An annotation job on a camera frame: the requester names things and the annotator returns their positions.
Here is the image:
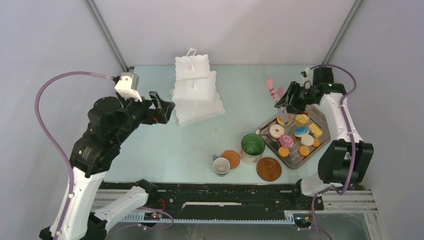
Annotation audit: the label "white glazed donut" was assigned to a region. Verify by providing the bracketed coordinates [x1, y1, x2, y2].
[269, 124, 285, 139]

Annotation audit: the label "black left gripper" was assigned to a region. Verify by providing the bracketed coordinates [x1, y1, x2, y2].
[111, 90, 175, 146]

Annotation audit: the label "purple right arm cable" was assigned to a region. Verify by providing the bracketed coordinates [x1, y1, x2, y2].
[309, 63, 358, 240]

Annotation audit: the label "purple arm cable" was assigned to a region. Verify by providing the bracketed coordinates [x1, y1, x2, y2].
[34, 71, 117, 240]
[309, 63, 358, 240]

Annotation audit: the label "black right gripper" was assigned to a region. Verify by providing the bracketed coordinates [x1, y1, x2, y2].
[275, 81, 317, 115]

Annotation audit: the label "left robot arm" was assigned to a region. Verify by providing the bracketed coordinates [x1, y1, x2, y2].
[39, 91, 175, 240]

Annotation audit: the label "small white grey cup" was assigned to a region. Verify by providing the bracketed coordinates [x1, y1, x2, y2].
[212, 155, 230, 177]

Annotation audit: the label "round biscuit front middle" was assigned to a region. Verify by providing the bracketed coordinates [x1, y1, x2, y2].
[298, 145, 311, 158]

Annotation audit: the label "white three-tier dessert stand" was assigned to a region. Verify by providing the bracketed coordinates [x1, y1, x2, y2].
[170, 47, 226, 126]

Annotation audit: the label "small wooden coaster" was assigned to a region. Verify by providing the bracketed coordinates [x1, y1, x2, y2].
[221, 150, 241, 170]

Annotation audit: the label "white round cream cake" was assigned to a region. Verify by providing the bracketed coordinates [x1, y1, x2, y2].
[300, 134, 315, 147]

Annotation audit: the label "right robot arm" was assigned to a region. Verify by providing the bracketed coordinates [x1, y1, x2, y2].
[265, 64, 374, 209]

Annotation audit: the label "large floral green-inside mug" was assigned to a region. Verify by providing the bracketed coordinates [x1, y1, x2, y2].
[240, 133, 266, 165]

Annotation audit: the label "orange glazed donut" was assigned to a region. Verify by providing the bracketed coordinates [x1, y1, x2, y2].
[276, 114, 293, 126]

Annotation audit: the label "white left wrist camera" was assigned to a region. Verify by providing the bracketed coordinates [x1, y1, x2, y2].
[114, 72, 143, 102]

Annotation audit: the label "large wooden coaster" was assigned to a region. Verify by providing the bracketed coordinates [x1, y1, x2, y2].
[256, 157, 282, 182]

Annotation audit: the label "round biscuit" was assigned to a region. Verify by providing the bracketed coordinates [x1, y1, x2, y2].
[312, 138, 321, 148]
[277, 147, 290, 158]
[298, 145, 311, 158]

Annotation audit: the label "round biscuit right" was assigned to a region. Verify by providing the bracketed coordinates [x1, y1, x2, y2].
[312, 138, 321, 148]

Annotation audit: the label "yellow layered cake slice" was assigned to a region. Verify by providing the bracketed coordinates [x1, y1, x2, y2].
[308, 123, 323, 138]

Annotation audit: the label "round biscuit front left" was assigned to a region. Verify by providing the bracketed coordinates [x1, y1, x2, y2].
[277, 147, 290, 158]

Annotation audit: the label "pink-tipped metal tongs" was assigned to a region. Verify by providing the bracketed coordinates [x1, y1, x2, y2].
[265, 78, 289, 123]

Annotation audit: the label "yellow swirl roll cake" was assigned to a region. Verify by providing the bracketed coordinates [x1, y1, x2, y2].
[294, 112, 310, 127]

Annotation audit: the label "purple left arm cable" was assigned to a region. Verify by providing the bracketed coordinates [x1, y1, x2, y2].
[34, 71, 117, 240]

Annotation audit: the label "blue sprinkled donut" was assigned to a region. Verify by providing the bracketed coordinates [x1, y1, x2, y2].
[293, 126, 310, 138]

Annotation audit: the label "stainless steel tray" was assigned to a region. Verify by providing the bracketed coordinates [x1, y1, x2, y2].
[255, 105, 331, 170]

